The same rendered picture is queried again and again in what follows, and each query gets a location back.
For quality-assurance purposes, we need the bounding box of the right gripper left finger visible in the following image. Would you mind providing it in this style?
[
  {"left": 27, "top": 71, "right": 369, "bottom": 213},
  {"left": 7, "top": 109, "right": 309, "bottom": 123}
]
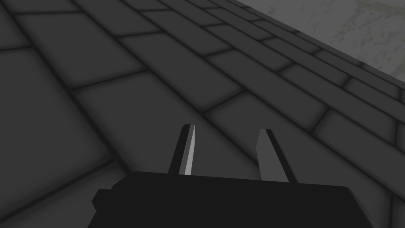
[{"left": 167, "top": 124, "right": 196, "bottom": 176}]

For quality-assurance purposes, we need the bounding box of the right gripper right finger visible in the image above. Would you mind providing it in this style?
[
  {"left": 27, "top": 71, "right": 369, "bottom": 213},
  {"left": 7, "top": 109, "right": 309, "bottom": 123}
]
[{"left": 256, "top": 128, "right": 298, "bottom": 184}]

